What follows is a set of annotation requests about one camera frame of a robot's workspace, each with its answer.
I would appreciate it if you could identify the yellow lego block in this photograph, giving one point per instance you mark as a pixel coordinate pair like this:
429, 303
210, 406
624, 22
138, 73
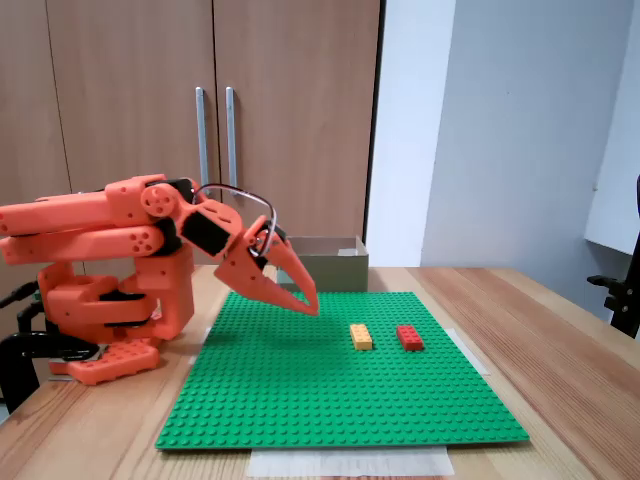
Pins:
361, 337

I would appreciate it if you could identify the green lego baseplate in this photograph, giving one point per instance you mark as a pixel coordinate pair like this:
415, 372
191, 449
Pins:
300, 390

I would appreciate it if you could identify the red lego block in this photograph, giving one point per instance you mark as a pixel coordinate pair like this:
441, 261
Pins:
410, 338

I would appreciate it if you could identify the translucent masking tape strip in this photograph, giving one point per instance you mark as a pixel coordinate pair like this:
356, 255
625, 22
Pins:
199, 347
350, 462
472, 352

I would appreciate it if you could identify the cardboard box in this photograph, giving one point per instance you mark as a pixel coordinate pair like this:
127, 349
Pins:
340, 272

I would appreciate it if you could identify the brown wooden cabinet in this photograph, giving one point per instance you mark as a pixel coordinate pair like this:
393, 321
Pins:
125, 75

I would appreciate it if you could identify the black table clamp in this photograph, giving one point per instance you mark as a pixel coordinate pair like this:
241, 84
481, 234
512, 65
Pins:
15, 360

